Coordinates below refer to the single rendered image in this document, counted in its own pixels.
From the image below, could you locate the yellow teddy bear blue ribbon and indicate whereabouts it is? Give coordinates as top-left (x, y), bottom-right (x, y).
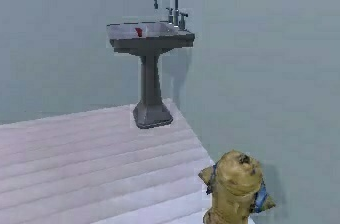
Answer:
top-left (197, 149), bottom-right (277, 224)

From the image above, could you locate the grey sink tap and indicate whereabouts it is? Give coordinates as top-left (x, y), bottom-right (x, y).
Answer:
top-left (153, 0), bottom-right (189, 31)

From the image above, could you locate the grey pedestal sink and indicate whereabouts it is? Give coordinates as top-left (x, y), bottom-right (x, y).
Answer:
top-left (106, 20), bottom-right (196, 130)

